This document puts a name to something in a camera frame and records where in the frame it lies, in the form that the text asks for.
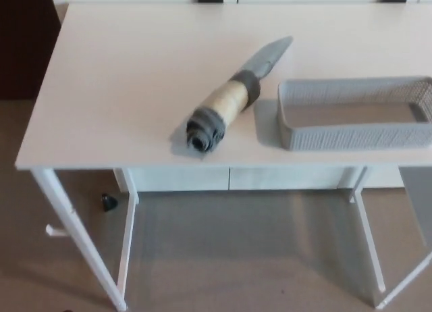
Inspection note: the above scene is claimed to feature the trowel with cloth-wrapped handle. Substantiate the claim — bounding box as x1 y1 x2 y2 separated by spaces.
186 36 294 155

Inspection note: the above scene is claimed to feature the white desk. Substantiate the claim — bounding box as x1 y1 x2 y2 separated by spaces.
15 3 432 311

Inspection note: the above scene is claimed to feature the grey mesh container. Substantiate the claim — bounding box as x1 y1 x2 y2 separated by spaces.
277 76 432 153

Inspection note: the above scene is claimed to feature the white cabinet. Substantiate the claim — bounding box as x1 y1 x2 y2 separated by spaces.
49 0 432 193

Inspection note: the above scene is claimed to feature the small black floor object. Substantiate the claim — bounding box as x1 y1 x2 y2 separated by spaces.
101 192 119 213

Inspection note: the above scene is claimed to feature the dark brown furniture panel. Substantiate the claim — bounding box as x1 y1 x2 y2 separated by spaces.
0 0 62 102

